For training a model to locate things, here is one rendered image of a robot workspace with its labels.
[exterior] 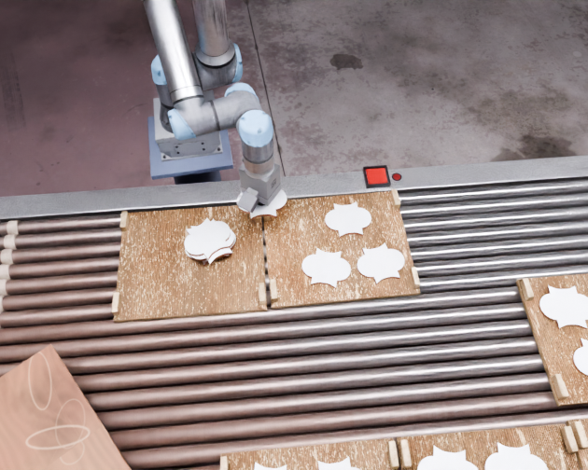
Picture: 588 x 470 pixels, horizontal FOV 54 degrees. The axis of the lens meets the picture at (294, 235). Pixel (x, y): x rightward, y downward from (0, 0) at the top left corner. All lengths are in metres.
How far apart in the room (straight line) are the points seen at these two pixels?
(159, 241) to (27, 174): 1.68
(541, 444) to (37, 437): 1.15
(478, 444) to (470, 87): 2.46
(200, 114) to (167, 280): 0.49
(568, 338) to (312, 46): 2.54
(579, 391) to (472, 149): 1.87
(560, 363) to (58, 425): 1.22
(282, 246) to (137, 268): 0.41
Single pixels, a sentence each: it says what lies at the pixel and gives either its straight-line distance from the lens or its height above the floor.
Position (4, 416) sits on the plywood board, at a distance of 1.50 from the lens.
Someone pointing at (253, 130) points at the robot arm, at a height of 1.38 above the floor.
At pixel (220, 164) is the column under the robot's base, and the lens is 1.92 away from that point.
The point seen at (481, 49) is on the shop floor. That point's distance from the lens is 3.84.
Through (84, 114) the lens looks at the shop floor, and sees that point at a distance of 3.48.
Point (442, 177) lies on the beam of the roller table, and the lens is 1.87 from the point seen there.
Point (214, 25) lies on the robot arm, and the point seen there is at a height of 1.34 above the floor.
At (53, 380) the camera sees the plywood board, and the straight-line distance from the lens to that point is 1.48.
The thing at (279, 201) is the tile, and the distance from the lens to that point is 1.55.
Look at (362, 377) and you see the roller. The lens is 1.51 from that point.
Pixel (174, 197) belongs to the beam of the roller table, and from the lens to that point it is 1.81.
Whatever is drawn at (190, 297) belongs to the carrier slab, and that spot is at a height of 0.94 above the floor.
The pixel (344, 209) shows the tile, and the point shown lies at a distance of 1.71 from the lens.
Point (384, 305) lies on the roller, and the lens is 1.60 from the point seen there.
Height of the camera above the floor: 2.34
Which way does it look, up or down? 58 degrees down
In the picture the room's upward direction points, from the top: straight up
